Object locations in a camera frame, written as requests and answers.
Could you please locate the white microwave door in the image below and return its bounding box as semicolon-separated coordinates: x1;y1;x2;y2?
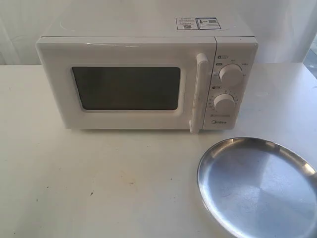
36;37;217;133

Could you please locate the white microwave oven body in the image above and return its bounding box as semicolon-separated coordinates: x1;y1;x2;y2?
41;17;258;131

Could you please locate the printed warning label sticker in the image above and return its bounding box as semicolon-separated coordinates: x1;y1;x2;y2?
176;17;221;30

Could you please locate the lower white control knob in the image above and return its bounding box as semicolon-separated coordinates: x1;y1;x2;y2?
213;94;235;114

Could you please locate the white control knob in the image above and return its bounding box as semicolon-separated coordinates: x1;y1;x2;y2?
219;64;243;86
213;94;235;114

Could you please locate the upper white control knob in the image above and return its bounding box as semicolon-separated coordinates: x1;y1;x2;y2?
219;64;243;86

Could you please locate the round stainless steel tray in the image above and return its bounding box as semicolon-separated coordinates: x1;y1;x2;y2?
197;137;317;238

